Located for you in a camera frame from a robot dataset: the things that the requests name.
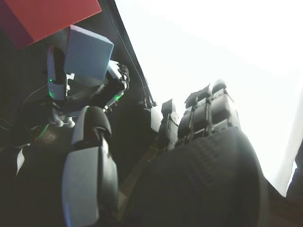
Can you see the red foam cube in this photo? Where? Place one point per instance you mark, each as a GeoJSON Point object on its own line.
{"type": "Point", "coordinates": [47, 19]}

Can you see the blue foam cube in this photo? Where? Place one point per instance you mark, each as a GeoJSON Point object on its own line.
{"type": "Point", "coordinates": [87, 54]}

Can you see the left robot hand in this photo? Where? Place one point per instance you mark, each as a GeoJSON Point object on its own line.
{"type": "Point", "coordinates": [201, 177]}

